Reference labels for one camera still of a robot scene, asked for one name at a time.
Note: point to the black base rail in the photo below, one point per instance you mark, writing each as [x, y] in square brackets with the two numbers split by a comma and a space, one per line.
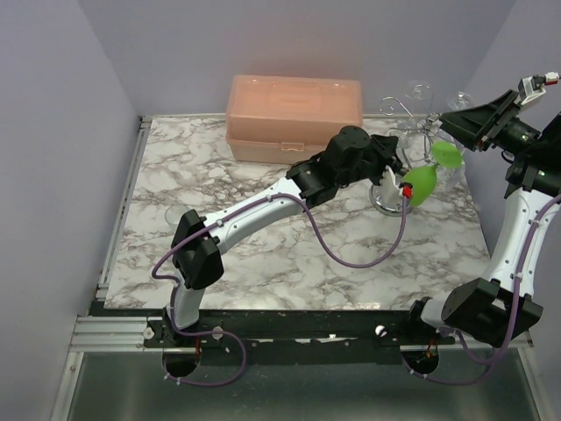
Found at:
[293, 337]

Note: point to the tall clear wine glass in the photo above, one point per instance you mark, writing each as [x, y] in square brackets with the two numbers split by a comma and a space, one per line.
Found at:
[416, 104]

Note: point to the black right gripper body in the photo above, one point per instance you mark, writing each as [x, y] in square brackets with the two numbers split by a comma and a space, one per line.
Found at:
[511, 134]

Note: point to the aluminium table frame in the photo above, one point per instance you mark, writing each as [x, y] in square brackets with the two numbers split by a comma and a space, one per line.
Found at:
[71, 371]

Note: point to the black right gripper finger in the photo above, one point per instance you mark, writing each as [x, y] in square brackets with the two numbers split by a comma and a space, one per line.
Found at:
[465, 129]
[481, 115]

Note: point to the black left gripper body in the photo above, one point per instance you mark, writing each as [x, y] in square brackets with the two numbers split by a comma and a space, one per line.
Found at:
[372, 163]

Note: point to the green plastic goblet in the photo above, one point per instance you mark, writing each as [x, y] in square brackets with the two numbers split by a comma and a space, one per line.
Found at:
[424, 179]

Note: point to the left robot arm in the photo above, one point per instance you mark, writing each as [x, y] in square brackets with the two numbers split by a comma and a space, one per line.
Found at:
[200, 242]

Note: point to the small clear glass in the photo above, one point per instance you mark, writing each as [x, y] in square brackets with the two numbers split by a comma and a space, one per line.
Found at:
[174, 213]

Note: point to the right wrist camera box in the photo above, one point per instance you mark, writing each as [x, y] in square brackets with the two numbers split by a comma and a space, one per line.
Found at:
[532, 88]

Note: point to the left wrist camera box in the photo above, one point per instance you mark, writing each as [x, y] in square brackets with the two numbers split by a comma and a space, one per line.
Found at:
[391, 191]

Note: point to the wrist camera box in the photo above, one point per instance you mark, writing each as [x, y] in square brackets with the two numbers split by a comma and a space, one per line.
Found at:
[391, 191]
[532, 88]

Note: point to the clear stemmed wine glass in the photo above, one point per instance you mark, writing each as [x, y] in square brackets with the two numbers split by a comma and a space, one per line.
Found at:
[459, 101]

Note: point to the pink plastic storage box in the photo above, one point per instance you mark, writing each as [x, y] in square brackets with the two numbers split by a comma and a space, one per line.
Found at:
[282, 120]

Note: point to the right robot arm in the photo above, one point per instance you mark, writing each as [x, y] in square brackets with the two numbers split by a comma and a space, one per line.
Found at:
[498, 306]

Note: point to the chrome wire wine glass rack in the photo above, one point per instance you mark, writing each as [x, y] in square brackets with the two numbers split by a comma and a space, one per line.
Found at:
[413, 149]

